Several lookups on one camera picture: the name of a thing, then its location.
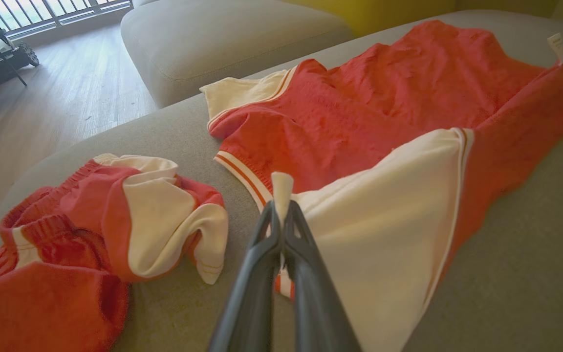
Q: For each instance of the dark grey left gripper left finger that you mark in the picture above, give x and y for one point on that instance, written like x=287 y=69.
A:
x=252 y=293

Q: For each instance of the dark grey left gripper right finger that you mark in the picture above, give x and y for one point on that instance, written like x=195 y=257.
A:
x=315 y=303

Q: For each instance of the red lettered basketball jersey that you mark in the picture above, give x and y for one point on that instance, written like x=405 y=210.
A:
x=359 y=122

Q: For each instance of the red and white shorts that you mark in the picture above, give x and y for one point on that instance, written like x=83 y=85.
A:
x=66 y=254

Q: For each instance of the long yellow sofa cushion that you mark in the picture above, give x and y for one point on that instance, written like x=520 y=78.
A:
x=399 y=12

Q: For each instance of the grey sofa ottoman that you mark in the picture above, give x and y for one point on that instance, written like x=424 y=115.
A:
x=223 y=44

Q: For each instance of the black window railing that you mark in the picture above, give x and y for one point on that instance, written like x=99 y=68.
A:
x=42 y=12

